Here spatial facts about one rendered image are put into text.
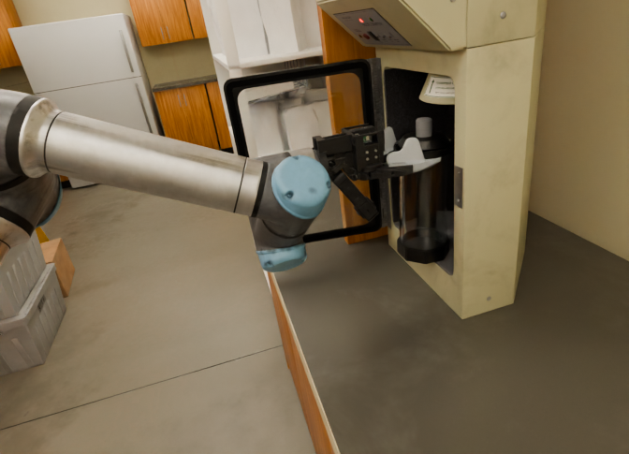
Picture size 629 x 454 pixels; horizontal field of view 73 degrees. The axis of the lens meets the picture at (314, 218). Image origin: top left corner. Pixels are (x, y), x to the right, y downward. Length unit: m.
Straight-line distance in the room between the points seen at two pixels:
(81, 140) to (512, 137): 0.60
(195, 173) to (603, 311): 0.74
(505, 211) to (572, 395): 0.29
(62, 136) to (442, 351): 0.64
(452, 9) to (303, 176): 0.30
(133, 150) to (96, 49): 4.98
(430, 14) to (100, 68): 5.05
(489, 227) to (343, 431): 0.40
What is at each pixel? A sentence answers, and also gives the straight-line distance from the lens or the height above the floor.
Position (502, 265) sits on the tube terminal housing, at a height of 1.03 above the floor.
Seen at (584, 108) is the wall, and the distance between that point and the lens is 1.12.
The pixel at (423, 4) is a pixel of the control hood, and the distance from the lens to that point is 0.62.
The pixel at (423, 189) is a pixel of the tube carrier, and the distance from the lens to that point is 0.78.
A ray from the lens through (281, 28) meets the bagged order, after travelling 1.87.
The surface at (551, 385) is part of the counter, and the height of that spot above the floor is 0.94.
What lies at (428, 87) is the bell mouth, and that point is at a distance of 0.80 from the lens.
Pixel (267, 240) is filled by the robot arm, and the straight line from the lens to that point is 0.63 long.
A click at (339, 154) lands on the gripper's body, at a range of 0.73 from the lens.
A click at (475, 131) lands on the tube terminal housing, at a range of 0.69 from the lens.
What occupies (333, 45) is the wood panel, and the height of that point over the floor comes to 1.42.
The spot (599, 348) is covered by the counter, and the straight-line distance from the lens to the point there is 0.84.
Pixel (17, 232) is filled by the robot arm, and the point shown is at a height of 1.27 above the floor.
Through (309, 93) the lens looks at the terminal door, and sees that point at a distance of 0.91.
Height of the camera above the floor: 1.48
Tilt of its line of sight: 25 degrees down
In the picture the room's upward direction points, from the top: 9 degrees counter-clockwise
